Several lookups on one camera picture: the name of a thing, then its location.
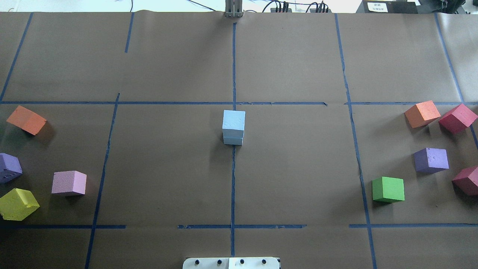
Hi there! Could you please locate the textured orange foam block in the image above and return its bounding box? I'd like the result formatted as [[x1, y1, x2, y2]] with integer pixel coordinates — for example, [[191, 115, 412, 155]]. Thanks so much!
[[404, 100, 441, 128]]

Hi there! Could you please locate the red foam block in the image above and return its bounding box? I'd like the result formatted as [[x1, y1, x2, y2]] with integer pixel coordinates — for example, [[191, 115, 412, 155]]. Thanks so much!
[[452, 166, 478, 196], [439, 104, 478, 134]]

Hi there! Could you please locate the smooth orange foam block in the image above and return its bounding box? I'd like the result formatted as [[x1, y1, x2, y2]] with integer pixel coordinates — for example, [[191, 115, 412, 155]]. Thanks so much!
[[6, 106, 47, 136]]

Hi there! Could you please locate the black labelled box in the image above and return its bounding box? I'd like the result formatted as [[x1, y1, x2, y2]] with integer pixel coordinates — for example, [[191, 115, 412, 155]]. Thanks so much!
[[356, 0, 418, 14]]

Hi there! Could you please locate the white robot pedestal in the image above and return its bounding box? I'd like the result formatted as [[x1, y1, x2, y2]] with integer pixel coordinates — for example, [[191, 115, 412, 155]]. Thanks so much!
[[182, 257, 281, 269]]

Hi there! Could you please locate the green foam block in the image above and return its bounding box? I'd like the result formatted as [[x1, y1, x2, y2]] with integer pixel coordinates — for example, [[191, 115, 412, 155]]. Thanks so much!
[[372, 176, 405, 203]]

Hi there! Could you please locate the light blue foam block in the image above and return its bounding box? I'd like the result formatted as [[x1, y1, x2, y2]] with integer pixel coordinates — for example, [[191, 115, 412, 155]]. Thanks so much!
[[222, 109, 246, 138], [223, 136, 243, 145]]

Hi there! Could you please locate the yellow foam block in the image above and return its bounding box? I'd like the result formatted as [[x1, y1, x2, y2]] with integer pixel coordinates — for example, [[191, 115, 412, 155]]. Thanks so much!
[[0, 188, 40, 221]]

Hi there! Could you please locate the aluminium frame post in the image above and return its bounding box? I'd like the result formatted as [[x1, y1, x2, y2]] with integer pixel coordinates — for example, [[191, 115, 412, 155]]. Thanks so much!
[[225, 0, 243, 18]]

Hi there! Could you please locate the pink foam block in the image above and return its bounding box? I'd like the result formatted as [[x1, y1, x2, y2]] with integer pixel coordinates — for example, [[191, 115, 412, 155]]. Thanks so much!
[[51, 171, 87, 196]]

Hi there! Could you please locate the purple foam block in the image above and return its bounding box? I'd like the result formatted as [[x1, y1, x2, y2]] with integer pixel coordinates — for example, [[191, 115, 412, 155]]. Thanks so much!
[[413, 148, 449, 174], [0, 153, 23, 184]]

